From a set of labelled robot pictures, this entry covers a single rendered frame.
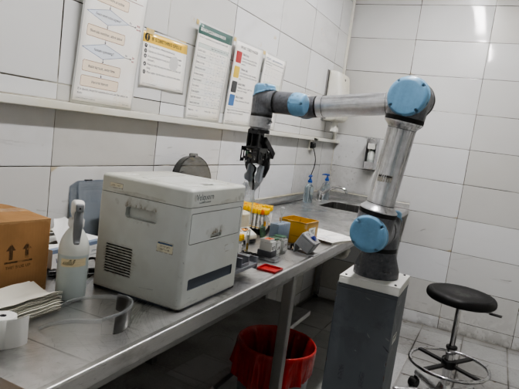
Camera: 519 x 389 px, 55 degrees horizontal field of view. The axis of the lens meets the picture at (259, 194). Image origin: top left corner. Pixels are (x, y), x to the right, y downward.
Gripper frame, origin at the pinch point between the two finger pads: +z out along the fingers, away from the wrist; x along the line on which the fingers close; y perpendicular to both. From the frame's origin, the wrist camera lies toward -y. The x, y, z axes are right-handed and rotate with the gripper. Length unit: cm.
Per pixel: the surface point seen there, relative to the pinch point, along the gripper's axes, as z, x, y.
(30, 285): 22, -16, 79
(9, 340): 24, 0, 97
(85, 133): -11, -51, 30
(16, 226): 9, -21, 80
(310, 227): 18.2, 8.8, -42.7
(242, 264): 21.0, 11.4, 25.5
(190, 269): 16, 13, 57
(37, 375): 26, 11, 100
